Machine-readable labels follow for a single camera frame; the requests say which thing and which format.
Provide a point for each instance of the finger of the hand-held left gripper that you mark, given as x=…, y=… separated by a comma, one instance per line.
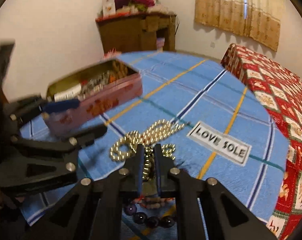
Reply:
x=91, y=132
x=63, y=105

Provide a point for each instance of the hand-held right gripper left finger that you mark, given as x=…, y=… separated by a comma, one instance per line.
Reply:
x=140, y=170

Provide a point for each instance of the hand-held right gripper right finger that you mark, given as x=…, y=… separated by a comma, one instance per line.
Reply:
x=158, y=170

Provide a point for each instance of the pink tin box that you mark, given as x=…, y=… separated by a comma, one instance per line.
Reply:
x=111, y=97

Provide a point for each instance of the printed paper leaflet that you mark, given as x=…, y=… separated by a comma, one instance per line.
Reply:
x=66, y=92

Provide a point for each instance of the pink patterned cloth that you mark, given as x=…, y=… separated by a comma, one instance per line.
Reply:
x=112, y=53

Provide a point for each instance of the blue checked tablecloth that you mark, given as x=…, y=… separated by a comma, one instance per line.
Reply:
x=191, y=92

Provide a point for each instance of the brown wooden desk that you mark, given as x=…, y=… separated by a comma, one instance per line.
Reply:
x=121, y=35

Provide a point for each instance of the red flat box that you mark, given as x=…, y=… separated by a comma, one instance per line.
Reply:
x=108, y=18

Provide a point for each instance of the white carton box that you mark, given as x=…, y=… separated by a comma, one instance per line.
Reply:
x=108, y=7

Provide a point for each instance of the lilac storage box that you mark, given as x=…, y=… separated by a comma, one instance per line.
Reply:
x=159, y=42

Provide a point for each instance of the purple bag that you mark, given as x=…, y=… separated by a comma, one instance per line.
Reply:
x=122, y=0

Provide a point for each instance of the beige knitted cloth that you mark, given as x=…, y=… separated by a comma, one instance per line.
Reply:
x=158, y=8

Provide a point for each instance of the bed with red patterned blanket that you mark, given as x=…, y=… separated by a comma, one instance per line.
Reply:
x=278, y=92

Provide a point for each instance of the beige patterned curtain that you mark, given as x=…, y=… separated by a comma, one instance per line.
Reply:
x=228, y=10

